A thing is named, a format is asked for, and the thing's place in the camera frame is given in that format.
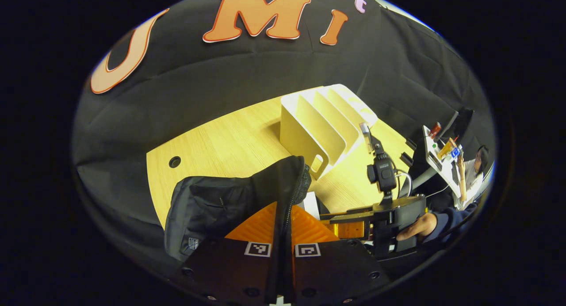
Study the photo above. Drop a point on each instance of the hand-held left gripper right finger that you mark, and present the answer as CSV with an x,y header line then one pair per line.
x,y
336,270

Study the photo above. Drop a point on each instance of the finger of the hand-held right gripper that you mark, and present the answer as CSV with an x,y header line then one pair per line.
x,y
349,215
349,230

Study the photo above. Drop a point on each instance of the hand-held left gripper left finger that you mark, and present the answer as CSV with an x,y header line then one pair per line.
x,y
221,270

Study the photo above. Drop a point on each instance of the white spine book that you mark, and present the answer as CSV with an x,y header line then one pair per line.
x,y
311,204

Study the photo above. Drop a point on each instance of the black schoolbag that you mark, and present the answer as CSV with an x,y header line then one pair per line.
x,y
212,204

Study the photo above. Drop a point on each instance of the white bookshelf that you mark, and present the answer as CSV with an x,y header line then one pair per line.
x,y
309,129

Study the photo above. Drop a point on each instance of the white side desk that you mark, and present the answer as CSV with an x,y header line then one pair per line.
x,y
435,158

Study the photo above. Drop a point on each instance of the red bottle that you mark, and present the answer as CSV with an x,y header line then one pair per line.
x,y
435,130

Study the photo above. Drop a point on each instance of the black monitor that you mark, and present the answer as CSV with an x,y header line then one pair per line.
x,y
460,122

